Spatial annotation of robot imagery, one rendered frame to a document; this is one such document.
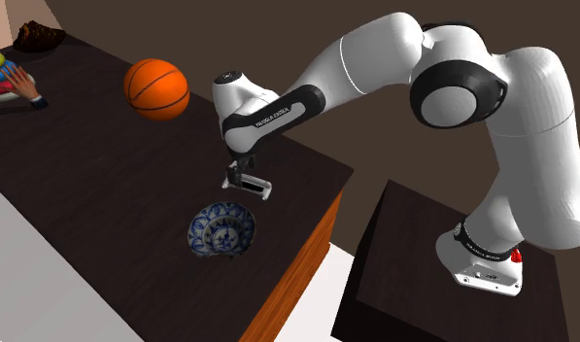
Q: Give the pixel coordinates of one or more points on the dark brown lumpy object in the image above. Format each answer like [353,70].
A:
[37,38]

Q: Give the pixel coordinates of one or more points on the hand figure with blue cuff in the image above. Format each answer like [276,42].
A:
[22,85]

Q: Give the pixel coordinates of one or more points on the blue and white patterned bowl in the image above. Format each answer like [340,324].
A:
[221,231]

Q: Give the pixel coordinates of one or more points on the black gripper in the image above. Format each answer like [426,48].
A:
[237,169]

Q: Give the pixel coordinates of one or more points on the orange basketball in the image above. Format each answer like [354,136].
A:
[157,89]

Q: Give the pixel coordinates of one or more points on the dark-topped wooden table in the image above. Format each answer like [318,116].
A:
[90,170]

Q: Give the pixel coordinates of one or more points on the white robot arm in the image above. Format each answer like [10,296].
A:
[531,142]

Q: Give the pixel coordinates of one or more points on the dark robot stand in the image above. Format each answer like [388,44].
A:
[412,293]

